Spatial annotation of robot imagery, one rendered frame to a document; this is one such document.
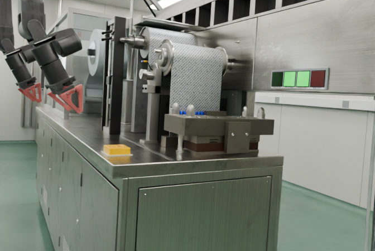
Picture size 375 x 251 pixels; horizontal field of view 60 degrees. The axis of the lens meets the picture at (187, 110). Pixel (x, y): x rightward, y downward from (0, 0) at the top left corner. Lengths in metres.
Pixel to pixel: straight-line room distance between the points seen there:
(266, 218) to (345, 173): 2.70
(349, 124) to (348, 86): 2.82
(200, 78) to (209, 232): 0.59
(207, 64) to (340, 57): 0.52
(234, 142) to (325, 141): 2.94
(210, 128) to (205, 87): 0.26
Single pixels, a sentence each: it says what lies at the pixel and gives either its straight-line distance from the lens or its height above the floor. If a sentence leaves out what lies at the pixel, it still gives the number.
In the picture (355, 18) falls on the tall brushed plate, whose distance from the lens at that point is 1.11.
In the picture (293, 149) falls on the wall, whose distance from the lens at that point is 4.39.
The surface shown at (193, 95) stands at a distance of 1.32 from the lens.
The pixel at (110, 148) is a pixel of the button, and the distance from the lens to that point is 1.07.
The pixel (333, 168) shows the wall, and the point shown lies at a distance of 4.04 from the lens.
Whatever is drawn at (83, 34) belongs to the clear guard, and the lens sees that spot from 2.24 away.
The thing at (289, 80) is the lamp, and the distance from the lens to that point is 1.22.
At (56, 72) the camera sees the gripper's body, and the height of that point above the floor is 1.15.
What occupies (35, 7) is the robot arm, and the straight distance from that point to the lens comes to 0.97.
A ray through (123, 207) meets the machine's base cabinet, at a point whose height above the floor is 0.77.
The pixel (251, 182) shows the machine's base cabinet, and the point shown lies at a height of 0.81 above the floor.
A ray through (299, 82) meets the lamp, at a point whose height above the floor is 1.17.
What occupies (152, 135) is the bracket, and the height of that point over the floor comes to 0.93.
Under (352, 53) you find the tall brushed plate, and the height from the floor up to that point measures 1.26.
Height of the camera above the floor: 1.11
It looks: 3 degrees down
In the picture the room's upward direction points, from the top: 4 degrees clockwise
